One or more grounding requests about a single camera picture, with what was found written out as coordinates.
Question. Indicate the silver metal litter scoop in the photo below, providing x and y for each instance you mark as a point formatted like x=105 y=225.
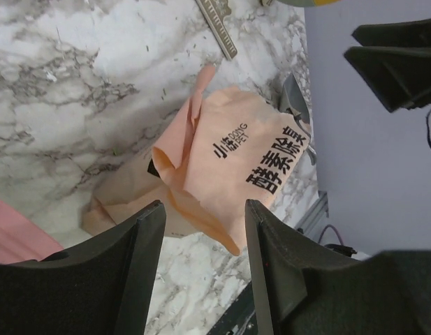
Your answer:
x=292 y=102

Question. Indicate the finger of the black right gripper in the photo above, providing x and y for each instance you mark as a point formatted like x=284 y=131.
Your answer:
x=401 y=34
x=400 y=77

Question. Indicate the peach cat litter bag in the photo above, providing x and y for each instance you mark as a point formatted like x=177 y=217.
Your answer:
x=215 y=155

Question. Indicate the aluminium frame profile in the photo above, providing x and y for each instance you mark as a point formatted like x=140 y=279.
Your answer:
x=315 y=213

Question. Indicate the round pastel drawer cabinet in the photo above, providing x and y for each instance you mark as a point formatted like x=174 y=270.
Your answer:
x=299 y=3

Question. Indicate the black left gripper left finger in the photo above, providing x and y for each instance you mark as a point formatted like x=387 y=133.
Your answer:
x=100 y=286

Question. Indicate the white bag sealing clip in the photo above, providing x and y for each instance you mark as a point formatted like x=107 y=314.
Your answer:
x=214 y=12

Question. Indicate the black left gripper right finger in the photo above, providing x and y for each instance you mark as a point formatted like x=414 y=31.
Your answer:
x=301 y=287

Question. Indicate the pink green litter box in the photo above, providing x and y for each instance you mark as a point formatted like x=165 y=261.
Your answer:
x=22 y=240

